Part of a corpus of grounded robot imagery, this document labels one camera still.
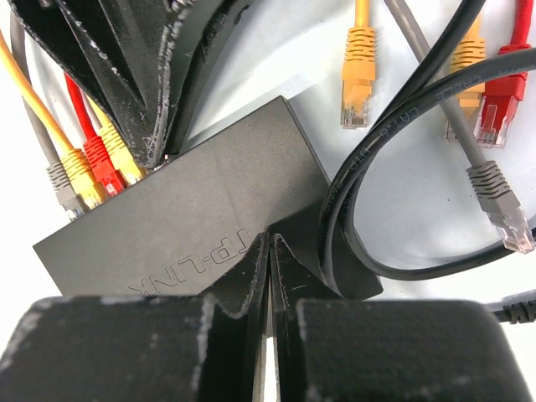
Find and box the yellow ethernet cable middle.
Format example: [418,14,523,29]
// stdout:
[85,95,148,188]

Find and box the black network switch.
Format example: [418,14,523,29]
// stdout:
[32,95,384,301]

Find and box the loose red ethernet plug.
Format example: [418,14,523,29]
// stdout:
[475,0,533,149]

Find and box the yellow ethernet cable lower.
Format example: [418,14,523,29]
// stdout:
[0,31,108,210]

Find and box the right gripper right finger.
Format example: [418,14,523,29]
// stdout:
[271,234,528,401]

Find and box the yellow ethernet cable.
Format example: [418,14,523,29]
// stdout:
[85,95,148,188]
[0,31,108,210]

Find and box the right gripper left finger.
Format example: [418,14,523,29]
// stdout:
[1,234,269,401]

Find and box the black ethernet cable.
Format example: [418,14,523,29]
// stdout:
[318,0,536,296]

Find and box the grey ethernet cable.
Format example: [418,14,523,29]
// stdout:
[8,12,87,223]

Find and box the loose yellow ethernet plug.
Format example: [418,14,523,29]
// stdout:
[340,0,376,130]

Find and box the loose grey ethernet plug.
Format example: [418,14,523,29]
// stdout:
[385,1,535,254]

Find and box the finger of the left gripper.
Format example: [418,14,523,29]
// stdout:
[10,1,176,168]
[165,1,254,154]

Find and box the red ethernet cable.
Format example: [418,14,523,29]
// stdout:
[62,73,129,200]

